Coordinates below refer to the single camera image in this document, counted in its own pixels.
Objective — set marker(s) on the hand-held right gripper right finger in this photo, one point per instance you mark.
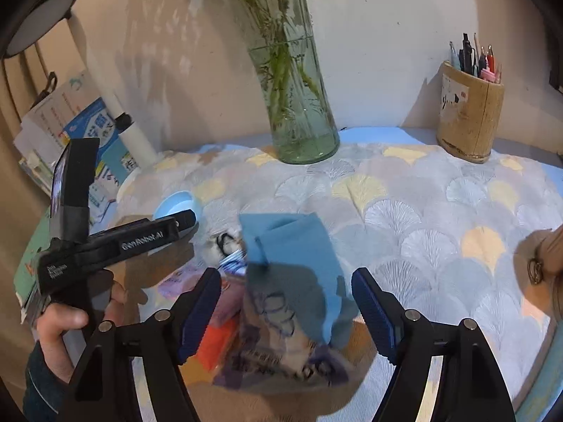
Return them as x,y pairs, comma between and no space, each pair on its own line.
374,312

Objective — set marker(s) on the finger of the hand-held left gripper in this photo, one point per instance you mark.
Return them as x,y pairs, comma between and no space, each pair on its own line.
182,222

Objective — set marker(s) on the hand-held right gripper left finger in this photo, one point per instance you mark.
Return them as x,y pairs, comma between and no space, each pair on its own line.
200,312

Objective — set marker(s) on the person's left forearm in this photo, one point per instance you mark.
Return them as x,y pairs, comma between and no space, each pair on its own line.
42,391

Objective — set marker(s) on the person's left hand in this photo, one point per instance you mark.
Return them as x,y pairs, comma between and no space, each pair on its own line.
57,329

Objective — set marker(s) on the light blue bowl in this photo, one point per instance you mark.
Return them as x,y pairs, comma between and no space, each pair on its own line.
176,202

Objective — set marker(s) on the purple packet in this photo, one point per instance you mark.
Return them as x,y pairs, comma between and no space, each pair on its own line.
226,310

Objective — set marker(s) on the red packet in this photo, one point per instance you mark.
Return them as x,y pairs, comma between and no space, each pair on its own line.
220,340

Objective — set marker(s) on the row of green books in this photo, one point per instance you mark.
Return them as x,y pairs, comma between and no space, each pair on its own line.
31,263

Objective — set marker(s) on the white printed packet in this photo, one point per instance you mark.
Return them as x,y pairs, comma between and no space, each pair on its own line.
272,343

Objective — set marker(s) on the white desk lamp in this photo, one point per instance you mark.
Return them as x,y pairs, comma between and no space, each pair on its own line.
132,140

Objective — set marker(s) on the fan pattern tablecloth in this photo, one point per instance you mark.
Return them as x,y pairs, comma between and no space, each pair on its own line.
440,228

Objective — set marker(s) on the stack of books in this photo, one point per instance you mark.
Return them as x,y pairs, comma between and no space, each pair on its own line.
88,127

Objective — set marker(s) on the glass vase with flowers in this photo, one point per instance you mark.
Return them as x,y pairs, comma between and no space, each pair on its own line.
303,140

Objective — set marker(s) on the black binder clip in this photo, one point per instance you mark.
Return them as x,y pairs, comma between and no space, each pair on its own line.
47,85

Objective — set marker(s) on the brown coin purse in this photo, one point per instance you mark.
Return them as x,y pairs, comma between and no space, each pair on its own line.
552,250

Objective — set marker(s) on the wooden pen holder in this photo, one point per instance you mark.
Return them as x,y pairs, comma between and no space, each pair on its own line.
470,118

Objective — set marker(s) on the bundle of pens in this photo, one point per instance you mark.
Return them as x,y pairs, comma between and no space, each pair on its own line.
473,59

